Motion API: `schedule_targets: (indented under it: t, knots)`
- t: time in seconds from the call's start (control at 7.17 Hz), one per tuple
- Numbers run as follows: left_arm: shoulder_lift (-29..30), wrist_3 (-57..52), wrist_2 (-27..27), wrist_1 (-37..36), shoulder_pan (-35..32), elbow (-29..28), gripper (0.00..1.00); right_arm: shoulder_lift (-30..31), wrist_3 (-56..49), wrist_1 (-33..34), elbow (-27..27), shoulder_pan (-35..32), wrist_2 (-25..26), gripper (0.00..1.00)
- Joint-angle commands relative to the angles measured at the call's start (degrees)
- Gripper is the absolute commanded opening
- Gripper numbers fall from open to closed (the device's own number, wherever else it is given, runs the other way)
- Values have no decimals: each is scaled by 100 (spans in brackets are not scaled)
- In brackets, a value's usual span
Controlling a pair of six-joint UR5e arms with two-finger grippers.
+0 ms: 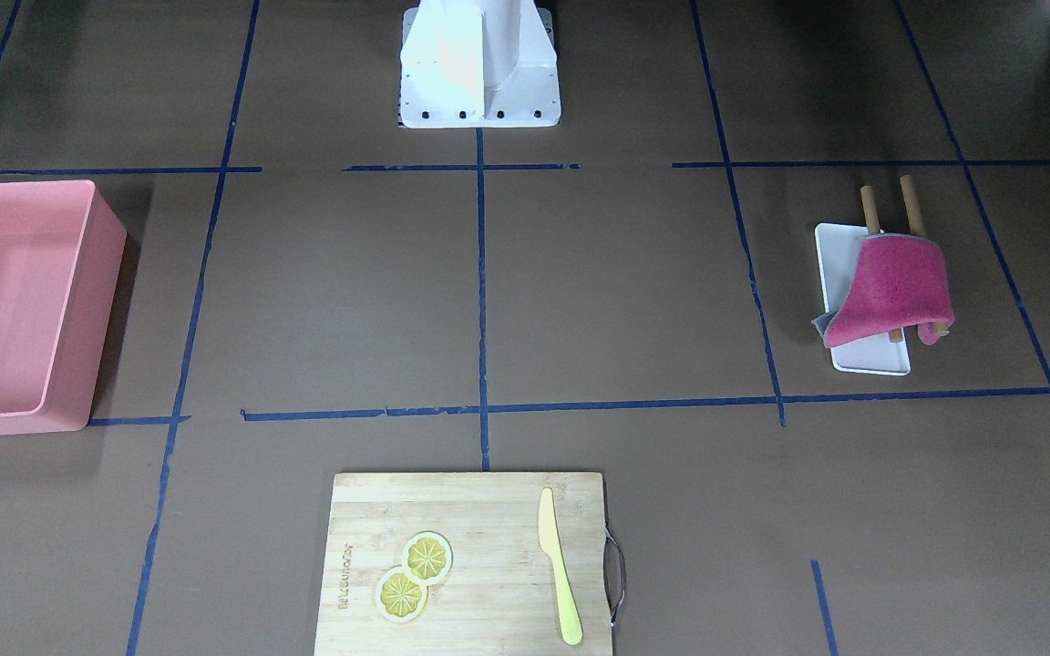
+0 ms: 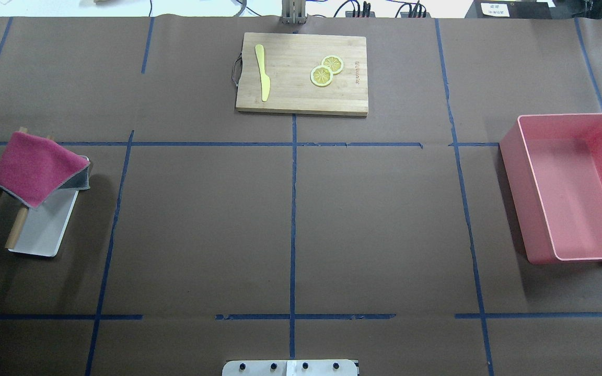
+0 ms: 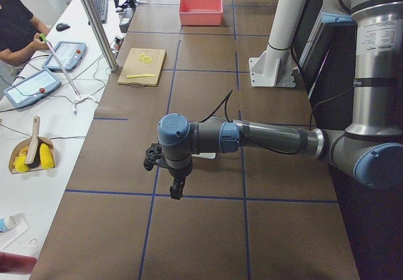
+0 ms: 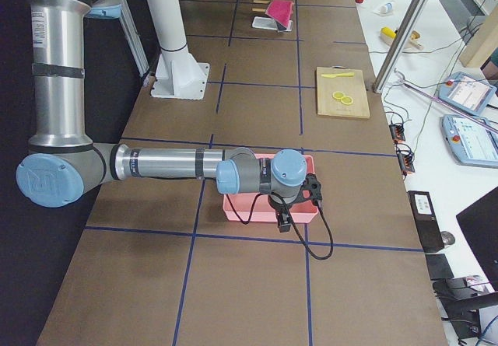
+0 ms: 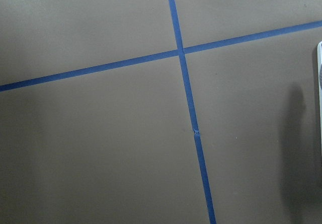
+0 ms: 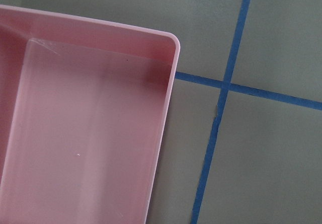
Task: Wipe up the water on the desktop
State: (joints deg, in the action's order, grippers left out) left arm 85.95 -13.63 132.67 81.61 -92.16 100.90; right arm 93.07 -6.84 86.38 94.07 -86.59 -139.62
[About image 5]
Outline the white rectangular tray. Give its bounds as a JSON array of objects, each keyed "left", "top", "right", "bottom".
[{"left": 316, "top": 41, "right": 322, "bottom": 108}]

